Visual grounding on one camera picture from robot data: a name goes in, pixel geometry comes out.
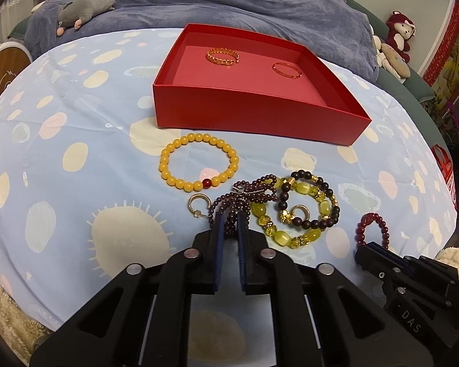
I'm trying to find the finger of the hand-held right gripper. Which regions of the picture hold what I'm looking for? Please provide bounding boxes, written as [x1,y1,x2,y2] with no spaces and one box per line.
[353,245,397,288]
[367,241,418,269]

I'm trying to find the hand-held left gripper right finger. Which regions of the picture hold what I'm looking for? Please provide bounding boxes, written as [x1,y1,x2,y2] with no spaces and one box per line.
[236,213,433,367]

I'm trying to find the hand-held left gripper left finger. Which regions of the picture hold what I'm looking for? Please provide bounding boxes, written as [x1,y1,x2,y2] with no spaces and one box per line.
[30,213,227,367]

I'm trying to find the dark red bead bracelet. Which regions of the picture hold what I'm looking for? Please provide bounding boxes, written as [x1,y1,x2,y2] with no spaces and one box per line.
[355,213,391,253]

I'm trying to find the yellow crystal bead bracelet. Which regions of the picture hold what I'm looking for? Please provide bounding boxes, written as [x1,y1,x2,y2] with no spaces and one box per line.
[251,177,327,251]

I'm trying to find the dark garnet bead strand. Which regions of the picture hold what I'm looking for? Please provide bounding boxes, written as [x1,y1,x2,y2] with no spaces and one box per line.
[207,175,282,238]

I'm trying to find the gold hoop earring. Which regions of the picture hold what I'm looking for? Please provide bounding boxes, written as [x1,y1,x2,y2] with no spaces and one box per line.
[187,194,212,219]
[291,204,310,222]

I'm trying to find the dark wooden bead bracelet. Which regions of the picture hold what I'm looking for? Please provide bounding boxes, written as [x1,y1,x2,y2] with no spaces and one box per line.
[277,169,341,230]

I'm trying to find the red cardboard box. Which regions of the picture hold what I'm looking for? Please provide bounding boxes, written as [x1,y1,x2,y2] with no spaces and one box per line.
[152,24,372,147]

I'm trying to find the white fluffy cushion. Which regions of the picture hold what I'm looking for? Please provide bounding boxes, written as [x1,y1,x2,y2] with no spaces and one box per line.
[436,248,459,273]

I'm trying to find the red paper bag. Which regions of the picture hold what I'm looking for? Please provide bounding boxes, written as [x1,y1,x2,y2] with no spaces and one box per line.
[432,144,457,211]

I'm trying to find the light blue printed bedsheet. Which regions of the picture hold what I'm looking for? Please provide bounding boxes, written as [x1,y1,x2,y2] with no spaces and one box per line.
[0,28,459,337]

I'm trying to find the green sofa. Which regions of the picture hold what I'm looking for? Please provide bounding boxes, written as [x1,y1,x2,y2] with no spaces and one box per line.
[346,0,457,199]

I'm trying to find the thin gold bangle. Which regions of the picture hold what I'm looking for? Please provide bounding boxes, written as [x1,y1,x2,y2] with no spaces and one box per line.
[271,62,303,81]

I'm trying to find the beige plush toy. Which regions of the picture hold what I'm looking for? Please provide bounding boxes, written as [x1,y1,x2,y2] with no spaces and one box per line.
[372,34,411,81]

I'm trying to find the red monkey plush toy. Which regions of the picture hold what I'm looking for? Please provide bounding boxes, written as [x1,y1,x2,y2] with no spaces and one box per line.
[384,11,417,64]

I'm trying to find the blue plush blanket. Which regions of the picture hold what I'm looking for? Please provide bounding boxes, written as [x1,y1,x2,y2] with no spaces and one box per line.
[23,0,379,81]

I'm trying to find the grey plush toy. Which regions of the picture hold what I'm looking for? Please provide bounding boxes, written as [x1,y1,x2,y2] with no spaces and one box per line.
[57,0,117,38]

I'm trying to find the round wooden side table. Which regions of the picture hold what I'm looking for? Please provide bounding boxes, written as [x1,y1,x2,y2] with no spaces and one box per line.
[0,41,33,111]

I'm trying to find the gold chain cuff bracelet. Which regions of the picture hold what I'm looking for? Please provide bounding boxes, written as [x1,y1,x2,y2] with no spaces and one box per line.
[206,48,241,66]

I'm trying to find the wall poster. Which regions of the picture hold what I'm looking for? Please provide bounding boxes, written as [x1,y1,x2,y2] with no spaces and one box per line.
[424,0,459,98]

